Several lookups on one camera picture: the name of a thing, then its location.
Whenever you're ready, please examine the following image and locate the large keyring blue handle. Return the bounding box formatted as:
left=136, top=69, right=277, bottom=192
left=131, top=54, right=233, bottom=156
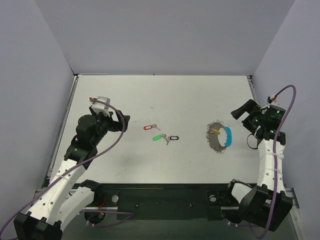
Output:
left=206, top=119, right=233, bottom=154

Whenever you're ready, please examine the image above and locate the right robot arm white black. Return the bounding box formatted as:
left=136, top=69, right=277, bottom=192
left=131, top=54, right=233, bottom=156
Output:
left=223, top=99, right=293, bottom=232

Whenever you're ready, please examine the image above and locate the red tag key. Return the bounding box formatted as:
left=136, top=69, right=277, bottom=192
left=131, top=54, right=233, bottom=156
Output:
left=143, top=124, right=161, bottom=131

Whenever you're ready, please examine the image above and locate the green tag key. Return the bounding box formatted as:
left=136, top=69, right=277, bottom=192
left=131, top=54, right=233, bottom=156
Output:
left=152, top=134, right=167, bottom=141

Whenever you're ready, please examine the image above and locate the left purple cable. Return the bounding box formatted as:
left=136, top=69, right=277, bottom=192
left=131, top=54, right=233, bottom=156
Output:
left=0, top=98, right=136, bottom=232

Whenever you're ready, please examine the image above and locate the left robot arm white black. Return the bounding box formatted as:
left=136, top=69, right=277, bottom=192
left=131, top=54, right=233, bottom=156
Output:
left=13, top=106, right=131, bottom=240

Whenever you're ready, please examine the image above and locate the aluminium rail frame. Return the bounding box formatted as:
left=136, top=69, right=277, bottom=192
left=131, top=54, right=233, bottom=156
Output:
left=31, top=74, right=300, bottom=240

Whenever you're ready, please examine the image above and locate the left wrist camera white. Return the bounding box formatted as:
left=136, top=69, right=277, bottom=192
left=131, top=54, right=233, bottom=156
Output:
left=91, top=96, right=111, bottom=117

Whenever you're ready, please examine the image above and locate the black tag key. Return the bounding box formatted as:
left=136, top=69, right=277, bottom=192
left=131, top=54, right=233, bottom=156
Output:
left=165, top=135, right=180, bottom=145

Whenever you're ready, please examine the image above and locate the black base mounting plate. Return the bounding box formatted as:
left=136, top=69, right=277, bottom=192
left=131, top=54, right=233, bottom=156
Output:
left=89, top=183, right=239, bottom=221

